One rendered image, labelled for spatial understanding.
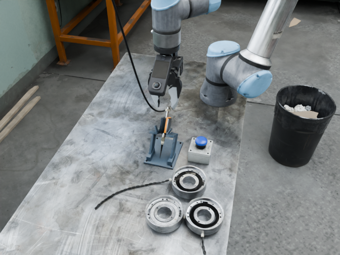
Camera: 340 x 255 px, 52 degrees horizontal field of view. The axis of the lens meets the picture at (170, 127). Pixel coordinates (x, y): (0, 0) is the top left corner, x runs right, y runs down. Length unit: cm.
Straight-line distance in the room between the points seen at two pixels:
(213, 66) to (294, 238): 109
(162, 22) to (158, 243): 57
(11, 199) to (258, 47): 163
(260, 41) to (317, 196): 127
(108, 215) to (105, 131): 36
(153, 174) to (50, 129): 159
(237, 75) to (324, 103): 115
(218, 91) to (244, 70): 19
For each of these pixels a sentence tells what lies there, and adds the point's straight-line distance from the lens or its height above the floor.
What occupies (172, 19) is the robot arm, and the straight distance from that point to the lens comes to 90.
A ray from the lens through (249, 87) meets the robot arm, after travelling 119.
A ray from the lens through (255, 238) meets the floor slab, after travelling 196.
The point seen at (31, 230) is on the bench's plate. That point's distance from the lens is 105.
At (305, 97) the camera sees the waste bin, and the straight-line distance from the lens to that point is 234.
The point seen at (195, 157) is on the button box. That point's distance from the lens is 112.
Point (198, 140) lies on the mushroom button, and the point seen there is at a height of 87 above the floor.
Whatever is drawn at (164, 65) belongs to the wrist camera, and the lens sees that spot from 95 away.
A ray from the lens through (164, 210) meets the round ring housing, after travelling 100.
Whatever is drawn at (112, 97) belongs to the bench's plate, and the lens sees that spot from 142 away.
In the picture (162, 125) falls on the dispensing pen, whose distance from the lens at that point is 109.
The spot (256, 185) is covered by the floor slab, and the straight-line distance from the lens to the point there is 217.
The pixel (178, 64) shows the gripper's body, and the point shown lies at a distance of 100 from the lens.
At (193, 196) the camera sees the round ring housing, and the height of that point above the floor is 82.
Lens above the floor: 163
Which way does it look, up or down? 41 degrees down
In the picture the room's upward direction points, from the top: straight up
